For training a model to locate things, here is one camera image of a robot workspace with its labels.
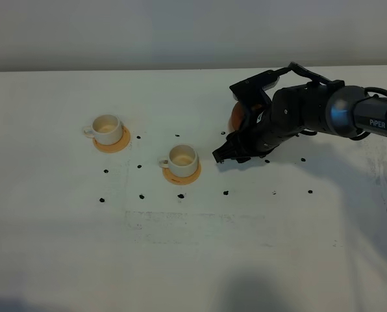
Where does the far white teacup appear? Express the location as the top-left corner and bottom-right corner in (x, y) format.
(82, 114), (123, 146)

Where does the white teacup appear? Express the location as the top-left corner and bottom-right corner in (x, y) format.
(158, 144), (199, 178)
(82, 114), (123, 146)

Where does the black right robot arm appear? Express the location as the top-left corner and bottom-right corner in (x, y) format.
(213, 62), (387, 163)

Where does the near white teacup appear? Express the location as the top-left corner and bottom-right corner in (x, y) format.
(158, 144), (199, 178)

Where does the orange coaster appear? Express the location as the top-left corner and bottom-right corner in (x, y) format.
(162, 163), (201, 185)
(92, 125), (131, 153)

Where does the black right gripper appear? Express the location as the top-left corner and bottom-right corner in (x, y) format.
(212, 68), (305, 163)

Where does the far orange coaster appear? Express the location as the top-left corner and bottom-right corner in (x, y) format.
(92, 125), (131, 153)

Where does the brown clay teapot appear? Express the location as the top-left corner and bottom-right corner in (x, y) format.
(228, 101), (264, 133)

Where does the near orange coaster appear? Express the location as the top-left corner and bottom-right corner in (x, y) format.
(162, 163), (201, 185)

